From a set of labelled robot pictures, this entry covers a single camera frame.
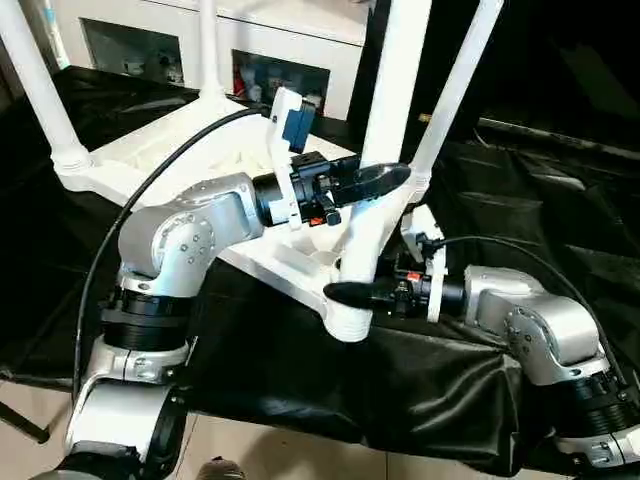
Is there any white plastic table leg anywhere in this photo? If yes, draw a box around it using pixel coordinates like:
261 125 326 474
0 0 93 173
322 0 433 343
408 0 506 193
197 0 227 101

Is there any white plastic table top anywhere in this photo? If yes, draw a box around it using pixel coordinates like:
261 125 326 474
55 90 433 343

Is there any black work mat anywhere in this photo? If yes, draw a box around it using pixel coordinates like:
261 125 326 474
0 65 640 476

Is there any white glass-door cabinet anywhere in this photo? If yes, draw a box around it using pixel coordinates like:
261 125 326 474
50 0 369 121

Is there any dark metal rod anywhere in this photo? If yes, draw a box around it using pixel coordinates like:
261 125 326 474
480 118 640 151

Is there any dark robot foot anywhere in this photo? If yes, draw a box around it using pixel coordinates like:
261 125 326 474
195 458 246 480

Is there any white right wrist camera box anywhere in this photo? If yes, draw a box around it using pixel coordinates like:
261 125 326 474
400 205 449 323

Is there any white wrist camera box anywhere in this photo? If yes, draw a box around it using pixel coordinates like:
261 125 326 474
400 205 449 323
265 88 317 231

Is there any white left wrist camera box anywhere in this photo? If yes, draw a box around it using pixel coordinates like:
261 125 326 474
265 88 317 231

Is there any grey metal frame leg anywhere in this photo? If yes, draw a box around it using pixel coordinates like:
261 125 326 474
0 400 51 443

